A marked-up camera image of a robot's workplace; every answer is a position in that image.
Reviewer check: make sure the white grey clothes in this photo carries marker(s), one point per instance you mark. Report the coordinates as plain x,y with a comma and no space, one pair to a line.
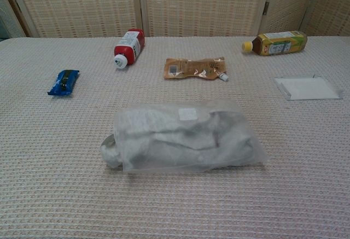
175,147

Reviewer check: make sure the translucent plastic bag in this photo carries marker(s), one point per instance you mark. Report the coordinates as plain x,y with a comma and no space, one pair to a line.
232,113

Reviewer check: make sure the brown spout pouch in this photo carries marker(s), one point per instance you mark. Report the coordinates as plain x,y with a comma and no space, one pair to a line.
191,68

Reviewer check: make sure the red bottle white cap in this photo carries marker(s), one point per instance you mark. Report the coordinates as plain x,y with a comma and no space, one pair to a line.
130,46

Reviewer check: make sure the beige woven tablecloth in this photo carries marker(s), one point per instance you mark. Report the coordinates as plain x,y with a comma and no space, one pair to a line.
175,203

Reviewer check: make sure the woven folding screen panel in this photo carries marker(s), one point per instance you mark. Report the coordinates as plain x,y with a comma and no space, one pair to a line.
202,3
76,3
287,1
333,3

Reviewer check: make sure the blue snack bar wrapper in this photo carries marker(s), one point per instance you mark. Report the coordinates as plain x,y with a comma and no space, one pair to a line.
64,81

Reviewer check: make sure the green tea bottle yellow cap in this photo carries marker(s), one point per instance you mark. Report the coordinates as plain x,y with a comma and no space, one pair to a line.
279,43

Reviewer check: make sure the clear sachet with white pad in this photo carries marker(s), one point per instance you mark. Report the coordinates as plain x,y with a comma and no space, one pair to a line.
307,88

